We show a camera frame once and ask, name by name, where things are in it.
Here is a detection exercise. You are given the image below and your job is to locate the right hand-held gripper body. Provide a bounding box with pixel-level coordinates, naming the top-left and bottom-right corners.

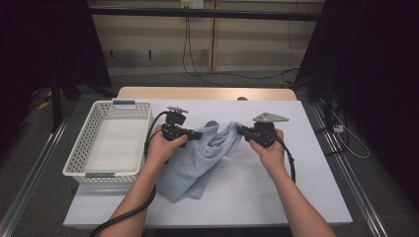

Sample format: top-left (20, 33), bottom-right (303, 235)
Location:
top-left (251, 112), bottom-right (290, 148)

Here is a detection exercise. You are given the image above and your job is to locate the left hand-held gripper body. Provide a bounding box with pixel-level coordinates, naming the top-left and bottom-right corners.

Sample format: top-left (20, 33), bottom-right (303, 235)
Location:
top-left (161, 106), bottom-right (191, 142)

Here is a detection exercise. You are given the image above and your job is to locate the light blue tank top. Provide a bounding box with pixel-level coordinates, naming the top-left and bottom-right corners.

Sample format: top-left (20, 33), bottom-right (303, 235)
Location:
top-left (156, 120), bottom-right (245, 203)

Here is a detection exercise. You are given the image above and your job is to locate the white perforated plastic basket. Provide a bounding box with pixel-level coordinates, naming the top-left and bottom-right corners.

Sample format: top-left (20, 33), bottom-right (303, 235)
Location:
top-left (62, 99), bottom-right (154, 185)

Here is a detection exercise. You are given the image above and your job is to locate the person's right hand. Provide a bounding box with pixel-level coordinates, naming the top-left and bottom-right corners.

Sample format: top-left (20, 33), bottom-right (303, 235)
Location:
top-left (249, 128), bottom-right (286, 176)

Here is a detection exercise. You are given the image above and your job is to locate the person's left hand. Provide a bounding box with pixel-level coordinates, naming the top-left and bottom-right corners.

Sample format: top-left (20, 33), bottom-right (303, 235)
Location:
top-left (145, 124), bottom-right (189, 167)

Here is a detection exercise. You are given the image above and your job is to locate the white table board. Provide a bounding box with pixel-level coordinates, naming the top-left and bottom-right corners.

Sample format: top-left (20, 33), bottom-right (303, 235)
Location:
top-left (62, 98), bottom-right (354, 229)

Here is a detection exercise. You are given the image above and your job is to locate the black metal stand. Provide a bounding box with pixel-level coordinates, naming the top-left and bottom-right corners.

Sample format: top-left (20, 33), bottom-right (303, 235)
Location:
top-left (48, 70), bottom-right (117, 132)
top-left (290, 70), bottom-right (335, 129)

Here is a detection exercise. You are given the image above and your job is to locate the black horizontal metal bar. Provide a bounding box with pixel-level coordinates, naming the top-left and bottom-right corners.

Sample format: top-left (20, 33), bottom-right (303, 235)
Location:
top-left (88, 7), bottom-right (327, 23)

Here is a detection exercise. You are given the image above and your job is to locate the black curtain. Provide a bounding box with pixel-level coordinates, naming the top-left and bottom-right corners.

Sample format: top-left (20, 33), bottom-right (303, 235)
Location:
top-left (0, 0), bottom-right (112, 156)
top-left (294, 0), bottom-right (419, 211)

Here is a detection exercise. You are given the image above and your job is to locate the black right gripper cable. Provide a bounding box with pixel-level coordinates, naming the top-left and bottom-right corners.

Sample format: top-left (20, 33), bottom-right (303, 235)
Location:
top-left (275, 134), bottom-right (296, 184)

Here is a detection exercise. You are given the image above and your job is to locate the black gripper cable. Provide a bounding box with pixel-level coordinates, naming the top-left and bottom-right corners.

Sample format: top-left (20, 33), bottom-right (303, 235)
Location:
top-left (88, 111), bottom-right (171, 237)
top-left (275, 134), bottom-right (296, 184)

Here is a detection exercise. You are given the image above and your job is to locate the black hanging wall cable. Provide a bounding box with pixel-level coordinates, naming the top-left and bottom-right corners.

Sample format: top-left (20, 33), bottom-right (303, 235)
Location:
top-left (182, 16), bottom-right (300, 88)

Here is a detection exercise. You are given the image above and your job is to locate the white floor cable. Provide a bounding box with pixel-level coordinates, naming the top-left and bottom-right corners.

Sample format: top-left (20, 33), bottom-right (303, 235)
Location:
top-left (330, 110), bottom-right (372, 160)

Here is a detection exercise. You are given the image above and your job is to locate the metal floor rail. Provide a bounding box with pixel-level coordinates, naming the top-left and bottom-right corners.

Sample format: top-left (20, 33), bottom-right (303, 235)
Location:
top-left (0, 118), bottom-right (72, 237)
top-left (310, 102), bottom-right (389, 237)

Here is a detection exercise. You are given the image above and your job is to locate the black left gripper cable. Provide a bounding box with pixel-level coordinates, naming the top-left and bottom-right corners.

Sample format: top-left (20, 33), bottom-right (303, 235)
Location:
top-left (88, 111), bottom-right (171, 237)

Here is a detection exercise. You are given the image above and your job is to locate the white wall socket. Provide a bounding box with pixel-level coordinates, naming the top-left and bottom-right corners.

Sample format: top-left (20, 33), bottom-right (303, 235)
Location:
top-left (180, 0), bottom-right (206, 10)

